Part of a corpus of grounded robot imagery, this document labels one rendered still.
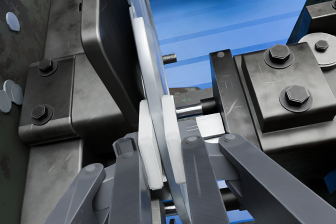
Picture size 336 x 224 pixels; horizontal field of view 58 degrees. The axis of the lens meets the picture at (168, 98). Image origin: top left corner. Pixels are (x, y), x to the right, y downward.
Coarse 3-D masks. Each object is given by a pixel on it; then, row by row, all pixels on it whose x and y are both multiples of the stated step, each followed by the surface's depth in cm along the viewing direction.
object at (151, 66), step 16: (128, 0) 20; (144, 0) 41; (144, 16) 33; (144, 32) 18; (144, 48) 18; (144, 64) 18; (160, 64) 34; (144, 80) 18; (160, 80) 27; (160, 96) 27; (160, 112) 19; (160, 128) 19; (160, 144) 19; (176, 192) 21; (176, 208) 22
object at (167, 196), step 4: (164, 176) 38; (164, 180) 38; (148, 184) 38; (164, 184) 39; (160, 188) 40; (164, 188) 40; (168, 188) 41; (152, 192) 41; (156, 192) 41; (160, 192) 42; (164, 192) 42; (168, 192) 42; (152, 196) 43; (156, 196) 43; (160, 196) 43; (164, 196) 44; (168, 196) 44; (164, 200) 45
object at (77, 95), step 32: (96, 0) 19; (96, 32) 18; (128, 32) 27; (32, 64) 34; (64, 64) 33; (96, 64) 19; (128, 64) 24; (32, 96) 32; (64, 96) 31; (96, 96) 30; (128, 96) 22; (32, 128) 30; (64, 128) 29; (96, 128) 30; (128, 128) 30
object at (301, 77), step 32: (320, 32) 40; (256, 64) 37; (288, 64) 36; (320, 64) 37; (256, 96) 34; (288, 96) 32; (320, 96) 33; (256, 128) 36; (288, 128) 35; (320, 128) 34; (288, 160) 37; (320, 160) 38
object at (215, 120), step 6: (210, 114) 45; (216, 114) 45; (198, 120) 44; (204, 120) 44; (210, 120) 44; (216, 120) 44; (198, 126) 44; (204, 126) 43; (210, 126) 43; (216, 126) 43; (222, 126) 43; (204, 132) 43; (210, 132) 43; (216, 132) 43; (222, 132) 42; (204, 138) 43; (210, 138) 43; (216, 138) 43
